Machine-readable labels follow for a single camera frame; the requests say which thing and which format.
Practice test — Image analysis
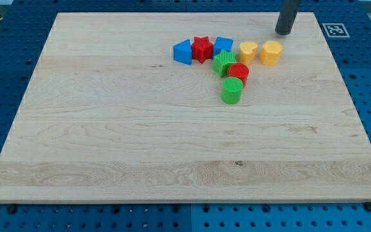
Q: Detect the yellow heart block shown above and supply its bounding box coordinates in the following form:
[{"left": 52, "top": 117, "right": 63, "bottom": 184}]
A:
[{"left": 238, "top": 41, "right": 258, "bottom": 66}]

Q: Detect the yellow hexagon block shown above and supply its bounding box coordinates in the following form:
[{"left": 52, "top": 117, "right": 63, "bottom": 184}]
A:
[{"left": 259, "top": 41, "right": 283, "bottom": 66}]

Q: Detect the light wooden board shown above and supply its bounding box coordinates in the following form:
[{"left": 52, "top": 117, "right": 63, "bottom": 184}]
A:
[{"left": 0, "top": 12, "right": 371, "bottom": 204}]

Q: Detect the green cylinder block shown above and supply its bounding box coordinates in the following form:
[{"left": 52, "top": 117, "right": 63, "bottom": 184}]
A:
[{"left": 221, "top": 77, "right": 244, "bottom": 104}]

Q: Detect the green star block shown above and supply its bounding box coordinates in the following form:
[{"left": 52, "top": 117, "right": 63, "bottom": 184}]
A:
[{"left": 212, "top": 50, "right": 237, "bottom": 78}]

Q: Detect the blue triangle block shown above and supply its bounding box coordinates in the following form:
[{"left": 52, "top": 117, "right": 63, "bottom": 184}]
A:
[{"left": 173, "top": 39, "right": 192, "bottom": 65}]

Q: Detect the red star block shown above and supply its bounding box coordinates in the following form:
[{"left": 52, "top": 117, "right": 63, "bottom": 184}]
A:
[{"left": 191, "top": 36, "right": 214, "bottom": 63}]

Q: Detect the red cylinder block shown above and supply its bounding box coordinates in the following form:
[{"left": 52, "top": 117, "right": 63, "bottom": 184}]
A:
[{"left": 227, "top": 63, "right": 249, "bottom": 86}]

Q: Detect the blue cube block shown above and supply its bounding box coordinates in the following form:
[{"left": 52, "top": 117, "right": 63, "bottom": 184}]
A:
[{"left": 212, "top": 37, "right": 234, "bottom": 57}]

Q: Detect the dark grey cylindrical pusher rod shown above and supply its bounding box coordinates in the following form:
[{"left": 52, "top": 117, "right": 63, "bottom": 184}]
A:
[{"left": 275, "top": 0, "right": 301, "bottom": 35}]

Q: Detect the white fiducial marker tag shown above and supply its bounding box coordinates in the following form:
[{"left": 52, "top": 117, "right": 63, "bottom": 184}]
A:
[{"left": 323, "top": 23, "right": 350, "bottom": 38}]

